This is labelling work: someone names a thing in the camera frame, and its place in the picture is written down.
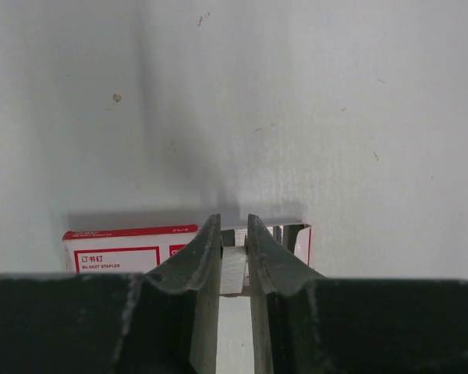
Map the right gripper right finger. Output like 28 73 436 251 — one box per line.
246 214 468 373

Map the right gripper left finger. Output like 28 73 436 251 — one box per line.
0 214 222 373

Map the red staple box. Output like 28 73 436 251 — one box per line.
62 224 312 273

